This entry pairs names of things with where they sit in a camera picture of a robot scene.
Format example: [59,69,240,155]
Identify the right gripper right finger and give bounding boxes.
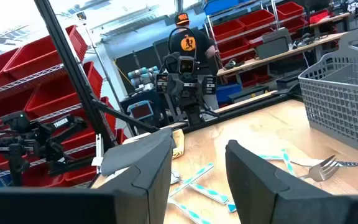
[224,139,358,224]

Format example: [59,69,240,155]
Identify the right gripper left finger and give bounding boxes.
[0,136,174,224]

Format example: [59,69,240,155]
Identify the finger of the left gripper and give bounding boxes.
[155,73,169,94]
[201,74,218,96]

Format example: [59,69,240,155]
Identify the teal-handled spoon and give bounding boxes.
[168,162,215,198]
[169,170,230,205]
[280,148,298,178]

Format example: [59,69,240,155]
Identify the teal-handled fork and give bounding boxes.
[296,154,341,184]
[167,198,213,224]

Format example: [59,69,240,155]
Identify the blue plastic storage bin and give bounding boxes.
[215,82,243,106]
[203,0,241,16]

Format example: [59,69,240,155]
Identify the teach pendant with screen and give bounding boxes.
[126,100,155,121]

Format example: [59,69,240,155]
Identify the wooden-topped workbench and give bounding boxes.
[216,30,348,78]

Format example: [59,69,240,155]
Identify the grey equipment case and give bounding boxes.
[255,27,293,60]

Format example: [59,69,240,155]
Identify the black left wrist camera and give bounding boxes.
[177,55,196,75]

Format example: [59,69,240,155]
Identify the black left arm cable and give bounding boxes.
[167,26,198,63]

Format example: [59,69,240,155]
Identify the white metal bracket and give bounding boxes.
[91,133,106,175]

